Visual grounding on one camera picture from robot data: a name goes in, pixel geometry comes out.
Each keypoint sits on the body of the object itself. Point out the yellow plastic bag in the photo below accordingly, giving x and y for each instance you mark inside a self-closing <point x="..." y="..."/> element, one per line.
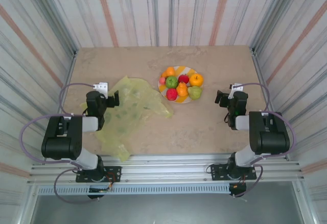
<point x="127" y="101"/>

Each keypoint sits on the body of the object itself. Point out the pale green guava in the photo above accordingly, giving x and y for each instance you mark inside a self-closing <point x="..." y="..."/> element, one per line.
<point x="195" y="92"/>

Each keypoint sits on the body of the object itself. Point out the round orange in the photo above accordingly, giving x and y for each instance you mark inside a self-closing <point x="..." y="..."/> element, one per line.
<point x="196" y="80"/>

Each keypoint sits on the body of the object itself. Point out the knobbed orange tangerine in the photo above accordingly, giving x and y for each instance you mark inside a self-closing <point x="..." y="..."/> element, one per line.
<point x="182" y="90"/>

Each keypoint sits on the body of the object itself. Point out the red strawberry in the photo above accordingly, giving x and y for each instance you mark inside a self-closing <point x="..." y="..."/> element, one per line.
<point x="183" y="79"/>

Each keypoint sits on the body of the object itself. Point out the red apple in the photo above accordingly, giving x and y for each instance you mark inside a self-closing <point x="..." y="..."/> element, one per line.
<point x="171" y="94"/>

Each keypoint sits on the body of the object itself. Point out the small pink peach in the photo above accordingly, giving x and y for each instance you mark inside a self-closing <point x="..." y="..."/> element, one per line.
<point x="162" y="81"/>

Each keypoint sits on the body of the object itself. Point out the green apple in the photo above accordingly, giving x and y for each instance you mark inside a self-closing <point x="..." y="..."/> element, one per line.
<point x="171" y="82"/>

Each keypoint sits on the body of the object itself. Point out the orange pear-shaped fruit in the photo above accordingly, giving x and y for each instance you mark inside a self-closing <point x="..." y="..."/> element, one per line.
<point x="169" y="71"/>

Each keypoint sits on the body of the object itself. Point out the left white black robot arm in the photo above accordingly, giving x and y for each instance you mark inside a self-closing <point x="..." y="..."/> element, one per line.
<point x="58" y="144"/>

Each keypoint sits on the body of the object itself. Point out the yellow white striped plate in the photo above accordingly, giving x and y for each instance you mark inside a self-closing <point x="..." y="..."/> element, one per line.
<point x="184" y="100"/>

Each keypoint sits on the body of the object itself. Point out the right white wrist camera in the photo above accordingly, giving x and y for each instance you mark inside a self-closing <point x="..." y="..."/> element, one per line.
<point x="236" y="87"/>

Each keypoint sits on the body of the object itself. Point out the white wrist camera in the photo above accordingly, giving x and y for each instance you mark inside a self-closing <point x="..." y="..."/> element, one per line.
<point x="102" y="87"/>
<point x="236" y="87"/>

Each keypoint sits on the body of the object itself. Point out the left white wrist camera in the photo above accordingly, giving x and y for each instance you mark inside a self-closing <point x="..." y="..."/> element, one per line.
<point x="102" y="87"/>

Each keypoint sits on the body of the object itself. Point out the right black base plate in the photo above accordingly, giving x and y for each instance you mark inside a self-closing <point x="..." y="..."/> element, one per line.
<point x="217" y="173"/>

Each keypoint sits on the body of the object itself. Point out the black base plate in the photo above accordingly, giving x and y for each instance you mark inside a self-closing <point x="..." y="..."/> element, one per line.
<point x="113" y="174"/>
<point x="217" y="173"/>

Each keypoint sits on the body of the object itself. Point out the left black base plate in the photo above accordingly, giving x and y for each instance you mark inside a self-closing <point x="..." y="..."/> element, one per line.
<point x="113" y="174"/>

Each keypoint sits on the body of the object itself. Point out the aluminium rail frame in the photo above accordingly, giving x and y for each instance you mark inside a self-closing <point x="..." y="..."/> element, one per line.
<point x="166" y="162"/>

